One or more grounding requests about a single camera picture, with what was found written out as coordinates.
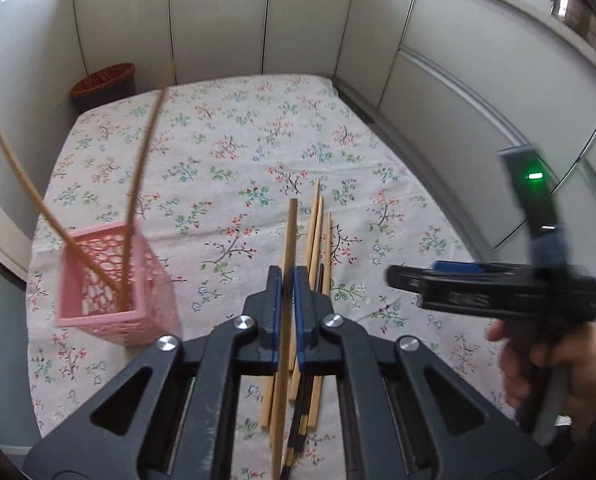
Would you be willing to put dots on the frosted glass door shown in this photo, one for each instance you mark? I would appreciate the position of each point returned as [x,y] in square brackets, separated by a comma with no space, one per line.
[3,335]

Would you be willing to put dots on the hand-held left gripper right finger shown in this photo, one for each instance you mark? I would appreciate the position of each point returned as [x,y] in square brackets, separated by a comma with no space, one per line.
[301,312]

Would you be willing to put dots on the floral tablecloth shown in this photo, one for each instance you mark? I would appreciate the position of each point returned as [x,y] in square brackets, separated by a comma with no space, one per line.
[228,135]

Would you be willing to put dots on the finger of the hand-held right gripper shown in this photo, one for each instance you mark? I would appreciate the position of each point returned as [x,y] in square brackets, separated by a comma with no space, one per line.
[408,277]

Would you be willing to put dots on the black chopstick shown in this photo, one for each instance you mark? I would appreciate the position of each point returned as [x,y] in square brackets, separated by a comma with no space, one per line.
[298,425]

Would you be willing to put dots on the trash bin with red bag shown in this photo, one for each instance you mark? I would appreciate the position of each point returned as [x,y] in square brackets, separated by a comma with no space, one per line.
[103,90]

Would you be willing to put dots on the wooden chopstick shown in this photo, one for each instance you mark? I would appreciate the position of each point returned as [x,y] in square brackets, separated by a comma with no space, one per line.
[314,210]
[318,230]
[290,240]
[28,190]
[143,155]
[327,245]

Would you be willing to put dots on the person's right hand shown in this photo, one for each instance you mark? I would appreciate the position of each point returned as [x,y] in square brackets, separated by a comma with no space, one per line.
[588,360]

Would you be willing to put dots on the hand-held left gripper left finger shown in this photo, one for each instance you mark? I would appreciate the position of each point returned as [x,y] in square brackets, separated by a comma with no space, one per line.
[276,310]

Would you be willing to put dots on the pink plastic lattice basket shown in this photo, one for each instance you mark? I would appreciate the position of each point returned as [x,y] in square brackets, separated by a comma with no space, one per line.
[153,300]

